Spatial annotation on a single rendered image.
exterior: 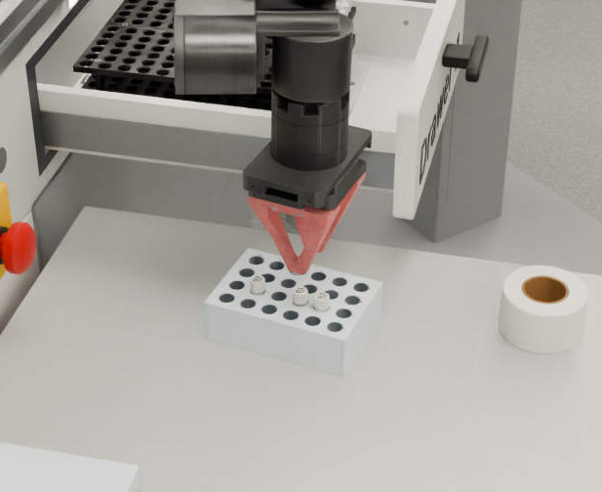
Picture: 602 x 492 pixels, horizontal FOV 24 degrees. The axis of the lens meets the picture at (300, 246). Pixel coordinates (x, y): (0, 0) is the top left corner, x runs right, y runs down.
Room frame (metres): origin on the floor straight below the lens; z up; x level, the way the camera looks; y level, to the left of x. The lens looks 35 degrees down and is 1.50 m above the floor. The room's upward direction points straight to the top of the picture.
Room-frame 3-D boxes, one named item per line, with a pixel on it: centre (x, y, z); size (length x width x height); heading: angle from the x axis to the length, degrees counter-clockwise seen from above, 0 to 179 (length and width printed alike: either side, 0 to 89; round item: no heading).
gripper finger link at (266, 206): (0.90, 0.00, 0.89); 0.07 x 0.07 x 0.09; 66
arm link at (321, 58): (0.91, 0.00, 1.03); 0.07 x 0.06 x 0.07; 93
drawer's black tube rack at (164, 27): (1.19, 0.07, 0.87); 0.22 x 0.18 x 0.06; 77
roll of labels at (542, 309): (0.93, -0.20, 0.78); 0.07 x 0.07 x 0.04
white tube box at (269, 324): (0.93, 0.01, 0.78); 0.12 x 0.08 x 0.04; 66
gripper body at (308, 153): (0.91, -0.01, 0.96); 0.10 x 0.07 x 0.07; 156
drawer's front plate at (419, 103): (1.14, -0.12, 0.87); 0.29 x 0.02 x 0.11; 167
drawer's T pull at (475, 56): (1.14, -0.15, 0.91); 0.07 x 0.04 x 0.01; 167
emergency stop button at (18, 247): (0.88, 0.22, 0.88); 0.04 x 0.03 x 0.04; 167
